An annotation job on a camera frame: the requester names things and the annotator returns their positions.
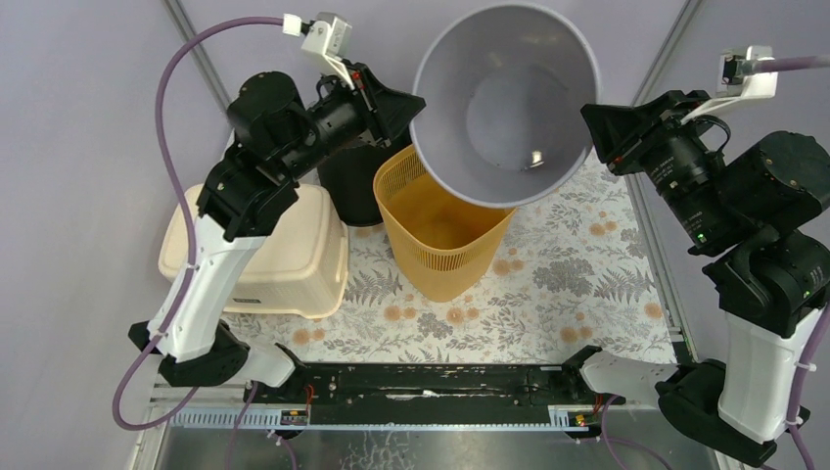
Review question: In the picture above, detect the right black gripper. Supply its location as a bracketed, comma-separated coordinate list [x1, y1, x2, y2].
[573, 85, 729, 245]

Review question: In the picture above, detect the black round bucket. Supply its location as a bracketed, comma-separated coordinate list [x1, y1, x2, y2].
[317, 138, 411, 227]

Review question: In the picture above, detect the grey plastic bin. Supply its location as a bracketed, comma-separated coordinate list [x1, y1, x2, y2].
[410, 3, 601, 209]

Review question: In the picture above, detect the yellow wastebasket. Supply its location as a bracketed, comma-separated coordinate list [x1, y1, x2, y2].
[373, 145, 516, 303]

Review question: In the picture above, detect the cream plastic basket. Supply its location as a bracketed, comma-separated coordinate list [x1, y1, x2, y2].
[158, 184, 350, 320]

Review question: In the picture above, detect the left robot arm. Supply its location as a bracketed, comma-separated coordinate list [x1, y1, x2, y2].
[129, 63, 426, 402]

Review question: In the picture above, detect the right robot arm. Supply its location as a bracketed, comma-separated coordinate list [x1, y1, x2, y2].
[561, 90, 829, 468]

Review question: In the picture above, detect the floral tablecloth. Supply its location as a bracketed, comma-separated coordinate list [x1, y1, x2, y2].
[225, 160, 676, 363]

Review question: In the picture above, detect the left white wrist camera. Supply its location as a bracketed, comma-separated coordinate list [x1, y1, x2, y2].
[282, 12, 355, 90]

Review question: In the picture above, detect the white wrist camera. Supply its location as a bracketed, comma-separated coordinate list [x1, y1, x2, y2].
[282, 12, 355, 90]
[680, 45, 778, 124]

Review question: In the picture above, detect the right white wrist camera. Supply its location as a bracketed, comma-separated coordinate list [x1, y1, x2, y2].
[680, 45, 778, 124]

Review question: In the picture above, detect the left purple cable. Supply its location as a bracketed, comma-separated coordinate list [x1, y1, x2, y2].
[111, 16, 302, 470]

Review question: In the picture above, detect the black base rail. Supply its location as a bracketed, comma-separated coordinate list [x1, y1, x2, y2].
[244, 362, 595, 426]

